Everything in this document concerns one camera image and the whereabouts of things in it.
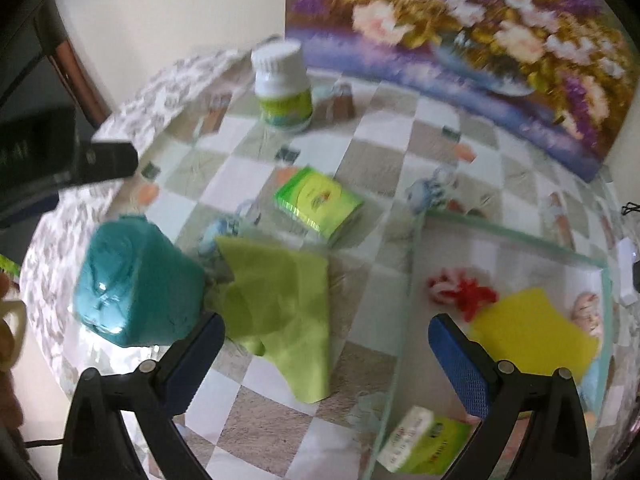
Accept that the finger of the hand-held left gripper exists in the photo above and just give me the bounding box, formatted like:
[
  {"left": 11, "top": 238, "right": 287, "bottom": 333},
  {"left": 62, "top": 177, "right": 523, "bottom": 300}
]
[{"left": 75, "top": 141, "right": 139, "bottom": 183}]

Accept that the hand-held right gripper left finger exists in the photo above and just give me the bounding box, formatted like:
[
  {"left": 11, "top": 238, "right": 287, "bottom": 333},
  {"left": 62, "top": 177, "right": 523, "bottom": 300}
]
[{"left": 57, "top": 312, "right": 226, "bottom": 480}]

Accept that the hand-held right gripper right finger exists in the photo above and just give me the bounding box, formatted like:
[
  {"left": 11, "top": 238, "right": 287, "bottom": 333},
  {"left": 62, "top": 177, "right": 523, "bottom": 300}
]
[{"left": 427, "top": 312, "right": 593, "bottom": 480}]

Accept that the yellow sponge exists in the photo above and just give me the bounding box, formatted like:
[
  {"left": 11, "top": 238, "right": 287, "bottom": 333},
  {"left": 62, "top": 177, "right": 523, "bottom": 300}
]
[{"left": 470, "top": 287, "right": 601, "bottom": 381}]

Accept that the green cloth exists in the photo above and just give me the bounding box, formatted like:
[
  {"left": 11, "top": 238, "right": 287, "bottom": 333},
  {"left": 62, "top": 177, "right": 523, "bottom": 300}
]
[{"left": 212, "top": 235, "right": 333, "bottom": 403}]

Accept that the glass tray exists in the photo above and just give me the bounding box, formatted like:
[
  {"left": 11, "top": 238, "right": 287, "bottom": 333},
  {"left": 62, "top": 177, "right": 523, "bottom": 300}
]
[{"left": 377, "top": 207, "right": 613, "bottom": 480}]

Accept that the grey floral tablecloth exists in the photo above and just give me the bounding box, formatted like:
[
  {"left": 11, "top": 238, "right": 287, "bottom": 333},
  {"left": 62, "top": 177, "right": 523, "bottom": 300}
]
[{"left": 20, "top": 47, "right": 241, "bottom": 361}]

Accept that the green and white tissue pack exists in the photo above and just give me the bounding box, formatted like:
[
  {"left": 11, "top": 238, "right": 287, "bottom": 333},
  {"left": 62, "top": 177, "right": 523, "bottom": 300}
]
[{"left": 377, "top": 405, "right": 473, "bottom": 476}]

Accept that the teal plastic bag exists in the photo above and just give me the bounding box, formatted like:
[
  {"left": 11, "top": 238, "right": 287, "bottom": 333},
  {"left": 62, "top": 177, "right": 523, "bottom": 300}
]
[{"left": 74, "top": 214, "right": 207, "bottom": 348}]

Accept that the brown wooden chair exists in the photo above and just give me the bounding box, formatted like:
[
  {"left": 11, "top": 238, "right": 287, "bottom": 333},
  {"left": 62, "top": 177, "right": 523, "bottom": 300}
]
[{"left": 35, "top": 0, "right": 113, "bottom": 121}]

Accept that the small doll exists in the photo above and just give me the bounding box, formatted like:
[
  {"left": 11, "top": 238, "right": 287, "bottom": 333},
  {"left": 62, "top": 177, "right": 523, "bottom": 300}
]
[{"left": 571, "top": 292, "right": 601, "bottom": 341}]

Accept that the white bottle with green label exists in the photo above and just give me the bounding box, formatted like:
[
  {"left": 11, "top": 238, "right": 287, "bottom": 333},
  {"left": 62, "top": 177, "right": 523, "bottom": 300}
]
[{"left": 251, "top": 40, "right": 314, "bottom": 133}]

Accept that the white charger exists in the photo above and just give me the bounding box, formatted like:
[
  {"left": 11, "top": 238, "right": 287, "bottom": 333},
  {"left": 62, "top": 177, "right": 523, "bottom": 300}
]
[{"left": 617, "top": 239, "right": 640, "bottom": 306}]

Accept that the green box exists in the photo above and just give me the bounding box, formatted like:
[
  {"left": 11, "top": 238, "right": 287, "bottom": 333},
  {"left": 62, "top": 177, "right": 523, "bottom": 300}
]
[{"left": 273, "top": 166, "right": 364, "bottom": 246}]

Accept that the checkered printed table cover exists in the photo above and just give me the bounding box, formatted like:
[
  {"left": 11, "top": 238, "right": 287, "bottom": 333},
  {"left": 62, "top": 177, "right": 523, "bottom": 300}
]
[{"left": 60, "top": 67, "right": 640, "bottom": 480}]

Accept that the floral painting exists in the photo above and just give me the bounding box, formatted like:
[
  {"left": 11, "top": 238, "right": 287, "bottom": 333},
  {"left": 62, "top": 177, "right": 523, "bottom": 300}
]
[{"left": 285, "top": 0, "right": 640, "bottom": 183}]

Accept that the red and white rope toy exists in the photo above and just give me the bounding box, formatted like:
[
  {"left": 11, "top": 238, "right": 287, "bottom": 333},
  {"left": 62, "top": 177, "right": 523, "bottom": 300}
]
[{"left": 426, "top": 269, "right": 499, "bottom": 321}]

